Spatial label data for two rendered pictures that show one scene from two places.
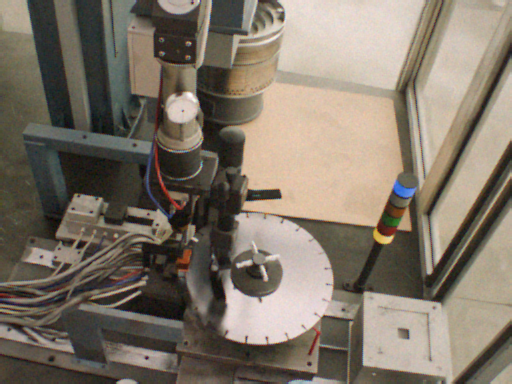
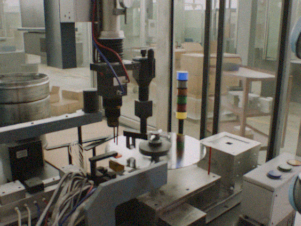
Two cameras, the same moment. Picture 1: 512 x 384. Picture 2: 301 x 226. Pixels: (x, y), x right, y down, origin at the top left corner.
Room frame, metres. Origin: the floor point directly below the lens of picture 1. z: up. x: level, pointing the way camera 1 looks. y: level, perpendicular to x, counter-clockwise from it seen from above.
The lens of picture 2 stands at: (-0.06, 0.65, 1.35)
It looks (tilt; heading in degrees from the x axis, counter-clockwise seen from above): 15 degrees down; 318
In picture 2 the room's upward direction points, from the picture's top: straight up
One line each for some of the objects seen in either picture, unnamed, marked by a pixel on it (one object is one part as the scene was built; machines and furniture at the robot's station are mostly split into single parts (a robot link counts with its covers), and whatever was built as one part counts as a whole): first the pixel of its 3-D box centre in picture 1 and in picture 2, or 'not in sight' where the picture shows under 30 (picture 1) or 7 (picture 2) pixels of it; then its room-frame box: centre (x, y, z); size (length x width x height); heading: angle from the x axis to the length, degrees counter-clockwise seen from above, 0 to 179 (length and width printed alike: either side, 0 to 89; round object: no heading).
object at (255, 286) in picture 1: (257, 269); (155, 144); (0.65, -0.03, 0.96); 0.11 x 0.11 x 0.03
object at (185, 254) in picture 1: (166, 258); (105, 165); (0.65, 0.17, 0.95); 0.10 x 0.03 x 0.07; 89
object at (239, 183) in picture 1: (227, 209); (143, 84); (0.62, 0.05, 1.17); 0.06 x 0.05 x 0.20; 80
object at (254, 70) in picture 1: (231, 61); (19, 114); (1.42, 0.14, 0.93); 0.31 x 0.31 x 0.36
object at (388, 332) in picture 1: (393, 348); (227, 160); (0.58, -0.36, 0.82); 0.18 x 0.18 x 0.15; 89
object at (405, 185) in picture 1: (405, 184); (182, 75); (0.78, -0.30, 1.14); 0.05 x 0.04 x 0.03; 179
